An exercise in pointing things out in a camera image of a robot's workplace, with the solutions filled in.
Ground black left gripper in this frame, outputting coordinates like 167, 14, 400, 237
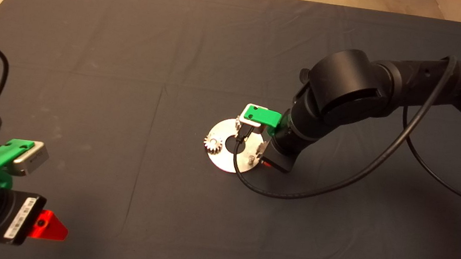
0, 188, 73, 251

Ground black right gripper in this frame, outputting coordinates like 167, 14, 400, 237
258, 139, 299, 175

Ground round metal carrier plate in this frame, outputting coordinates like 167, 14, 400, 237
203, 116, 267, 177

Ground thin black right camera cable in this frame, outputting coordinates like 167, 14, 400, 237
228, 31, 461, 221

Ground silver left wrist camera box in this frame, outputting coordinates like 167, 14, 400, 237
10, 137, 52, 179

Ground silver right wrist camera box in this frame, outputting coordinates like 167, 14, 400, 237
236, 103, 267, 130

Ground dark grey table cloth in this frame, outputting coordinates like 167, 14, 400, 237
0, 0, 461, 259

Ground green right camera mount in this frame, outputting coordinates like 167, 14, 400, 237
242, 103, 284, 138

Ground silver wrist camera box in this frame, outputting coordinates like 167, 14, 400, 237
10, 137, 52, 179
236, 103, 267, 130

